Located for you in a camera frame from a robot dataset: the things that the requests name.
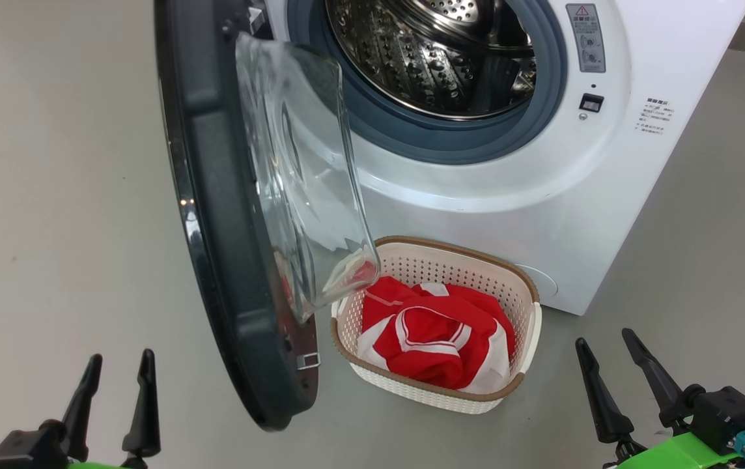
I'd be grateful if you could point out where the cream perforated laundry basket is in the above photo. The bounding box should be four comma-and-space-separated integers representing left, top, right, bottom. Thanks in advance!
330, 236, 542, 416

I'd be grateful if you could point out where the dark round washing machine door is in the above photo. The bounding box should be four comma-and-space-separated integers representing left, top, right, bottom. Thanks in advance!
153, 0, 383, 432

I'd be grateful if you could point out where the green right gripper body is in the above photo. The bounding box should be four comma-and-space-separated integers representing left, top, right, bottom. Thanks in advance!
602, 430, 745, 469

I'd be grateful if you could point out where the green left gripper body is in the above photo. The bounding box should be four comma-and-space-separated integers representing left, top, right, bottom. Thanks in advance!
63, 455, 152, 469

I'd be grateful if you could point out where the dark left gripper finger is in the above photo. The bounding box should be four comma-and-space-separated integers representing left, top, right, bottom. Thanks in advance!
122, 348, 162, 459
60, 354, 104, 463

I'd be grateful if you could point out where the white front-load washing machine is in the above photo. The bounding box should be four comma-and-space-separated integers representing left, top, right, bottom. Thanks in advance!
262, 0, 745, 317

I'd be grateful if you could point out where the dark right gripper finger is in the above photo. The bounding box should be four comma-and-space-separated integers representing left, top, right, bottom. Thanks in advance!
621, 328, 699, 429
574, 337, 635, 445

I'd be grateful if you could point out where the red white trimmed jersey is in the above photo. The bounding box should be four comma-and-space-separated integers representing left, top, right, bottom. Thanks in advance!
356, 303, 516, 395

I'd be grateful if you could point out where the grey warning label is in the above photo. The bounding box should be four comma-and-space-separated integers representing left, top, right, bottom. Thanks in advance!
566, 3, 606, 74

